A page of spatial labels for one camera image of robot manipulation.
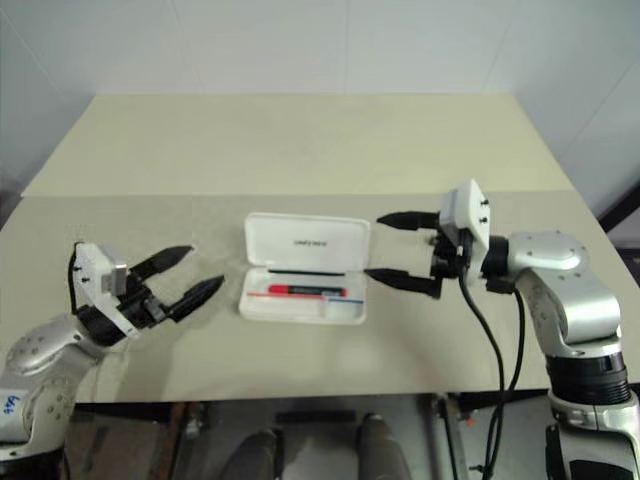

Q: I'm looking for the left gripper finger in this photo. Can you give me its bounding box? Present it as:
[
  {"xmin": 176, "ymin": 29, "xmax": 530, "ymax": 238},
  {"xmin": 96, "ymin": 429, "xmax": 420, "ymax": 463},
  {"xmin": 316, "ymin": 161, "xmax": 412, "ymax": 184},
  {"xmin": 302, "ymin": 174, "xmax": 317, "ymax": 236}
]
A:
[
  {"xmin": 130, "ymin": 244, "xmax": 196, "ymax": 287},
  {"xmin": 166, "ymin": 274, "xmax": 226, "ymax": 322}
]

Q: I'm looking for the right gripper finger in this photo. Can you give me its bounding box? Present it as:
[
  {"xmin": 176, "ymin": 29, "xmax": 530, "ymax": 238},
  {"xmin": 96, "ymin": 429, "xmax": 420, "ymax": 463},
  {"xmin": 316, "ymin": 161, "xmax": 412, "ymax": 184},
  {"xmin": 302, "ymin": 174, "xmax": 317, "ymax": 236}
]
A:
[
  {"xmin": 364, "ymin": 267, "xmax": 444, "ymax": 301},
  {"xmin": 375, "ymin": 210, "xmax": 442, "ymax": 233}
]

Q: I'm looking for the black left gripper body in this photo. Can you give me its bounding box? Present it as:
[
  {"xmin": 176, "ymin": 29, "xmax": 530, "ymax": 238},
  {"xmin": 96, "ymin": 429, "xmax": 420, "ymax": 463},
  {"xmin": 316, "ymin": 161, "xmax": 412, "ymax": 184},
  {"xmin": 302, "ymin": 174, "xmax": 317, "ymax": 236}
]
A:
[{"xmin": 116, "ymin": 271, "xmax": 177, "ymax": 330}]

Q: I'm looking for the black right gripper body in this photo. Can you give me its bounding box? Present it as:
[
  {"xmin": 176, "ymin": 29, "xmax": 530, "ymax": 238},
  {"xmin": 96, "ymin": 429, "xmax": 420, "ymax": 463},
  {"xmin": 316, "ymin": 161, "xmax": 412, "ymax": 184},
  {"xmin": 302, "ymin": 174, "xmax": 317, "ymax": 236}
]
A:
[{"xmin": 427, "ymin": 226, "xmax": 474, "ymax": 281}]

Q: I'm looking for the red marker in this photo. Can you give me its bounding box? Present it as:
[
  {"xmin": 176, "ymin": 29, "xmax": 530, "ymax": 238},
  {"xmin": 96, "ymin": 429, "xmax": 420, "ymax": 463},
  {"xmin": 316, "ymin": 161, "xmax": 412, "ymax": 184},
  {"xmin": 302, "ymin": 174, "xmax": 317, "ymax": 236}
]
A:
[{"xmin": 267, "ymin": 283, "xmax": 349, "ymax": 298}]

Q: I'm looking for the white hard pencil case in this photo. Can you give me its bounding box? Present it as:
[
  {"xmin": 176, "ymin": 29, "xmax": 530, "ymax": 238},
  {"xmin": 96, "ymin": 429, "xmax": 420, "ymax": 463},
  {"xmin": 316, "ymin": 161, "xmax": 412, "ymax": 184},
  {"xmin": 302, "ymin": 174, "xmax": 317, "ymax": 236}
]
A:
[{"xmin": 237, "ymin": 211, "xmax": 373, "ymax": 327}]

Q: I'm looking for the dark rounded shape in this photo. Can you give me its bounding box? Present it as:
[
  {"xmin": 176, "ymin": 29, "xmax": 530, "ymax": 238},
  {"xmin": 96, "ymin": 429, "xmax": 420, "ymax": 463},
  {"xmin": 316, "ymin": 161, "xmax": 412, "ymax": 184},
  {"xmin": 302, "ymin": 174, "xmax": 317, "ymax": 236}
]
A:
[{"xmin": 233, "ymin": 428, "xmax": 282, "ymax": 480}]

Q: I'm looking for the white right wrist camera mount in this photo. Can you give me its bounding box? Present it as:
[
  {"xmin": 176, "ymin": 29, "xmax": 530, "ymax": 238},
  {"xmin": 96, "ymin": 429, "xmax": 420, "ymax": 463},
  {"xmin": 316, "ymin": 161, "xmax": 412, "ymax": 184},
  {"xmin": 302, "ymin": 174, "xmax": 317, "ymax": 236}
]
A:
[{"xmin": 438, "ymin": 178, "xmax": 494, "ymax": 279}]

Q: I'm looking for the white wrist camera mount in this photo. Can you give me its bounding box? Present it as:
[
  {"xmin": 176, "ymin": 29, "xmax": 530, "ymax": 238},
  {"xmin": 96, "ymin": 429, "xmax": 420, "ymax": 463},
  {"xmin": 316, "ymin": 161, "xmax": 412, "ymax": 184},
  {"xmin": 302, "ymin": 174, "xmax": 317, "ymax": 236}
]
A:
[
  {"xmin": 438, "ymin": 178, "xmax": 494, "ymax": 279},
  {"xmin": 69, "ymin": 241, "xmax": 142, "ymax": 342}
]

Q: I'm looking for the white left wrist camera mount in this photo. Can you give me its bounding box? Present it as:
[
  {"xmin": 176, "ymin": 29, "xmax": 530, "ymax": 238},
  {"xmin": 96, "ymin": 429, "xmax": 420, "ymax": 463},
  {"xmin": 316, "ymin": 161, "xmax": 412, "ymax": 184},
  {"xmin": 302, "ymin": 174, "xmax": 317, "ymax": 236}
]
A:
[{"xmin": 69, "ymin": 241, "xmax": 142, "ymax": 342}]

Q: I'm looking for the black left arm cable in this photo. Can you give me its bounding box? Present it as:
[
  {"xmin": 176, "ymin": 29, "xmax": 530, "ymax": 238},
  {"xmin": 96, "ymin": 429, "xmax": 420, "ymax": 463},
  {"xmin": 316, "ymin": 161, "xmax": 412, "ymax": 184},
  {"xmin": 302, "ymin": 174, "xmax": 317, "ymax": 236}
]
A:
[{"xmin": 67, "ymin": 243, "xmax": 82, "ymax": 317}]

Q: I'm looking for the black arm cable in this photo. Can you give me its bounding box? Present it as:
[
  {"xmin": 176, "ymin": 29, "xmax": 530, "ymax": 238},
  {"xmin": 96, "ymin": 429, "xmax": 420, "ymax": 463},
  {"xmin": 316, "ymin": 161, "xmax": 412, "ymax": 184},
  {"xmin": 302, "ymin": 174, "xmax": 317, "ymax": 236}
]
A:
[
  {"xmin": 67, "ymin": 243, "xmax": 82, "ymax": 317},
  {"xmin": 492, "ymin": 289, "xmax": 526, "ymax": 480}
]

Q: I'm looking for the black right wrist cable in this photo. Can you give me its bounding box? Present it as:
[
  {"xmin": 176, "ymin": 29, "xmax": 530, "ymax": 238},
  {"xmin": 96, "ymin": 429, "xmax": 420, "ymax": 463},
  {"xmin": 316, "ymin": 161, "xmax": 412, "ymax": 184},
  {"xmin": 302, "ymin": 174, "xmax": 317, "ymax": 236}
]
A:
[{"xmin": 455, "ymin": 275, "xmax": 505, "ymax": 480}]

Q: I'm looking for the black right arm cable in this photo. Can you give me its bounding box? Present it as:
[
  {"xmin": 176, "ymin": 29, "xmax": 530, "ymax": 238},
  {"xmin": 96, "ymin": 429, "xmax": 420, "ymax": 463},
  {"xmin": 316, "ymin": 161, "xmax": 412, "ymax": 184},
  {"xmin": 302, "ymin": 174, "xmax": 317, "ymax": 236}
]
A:
[{"xmin": 492, "ymin": 289, "xmax": 526, "ymax": 480}]

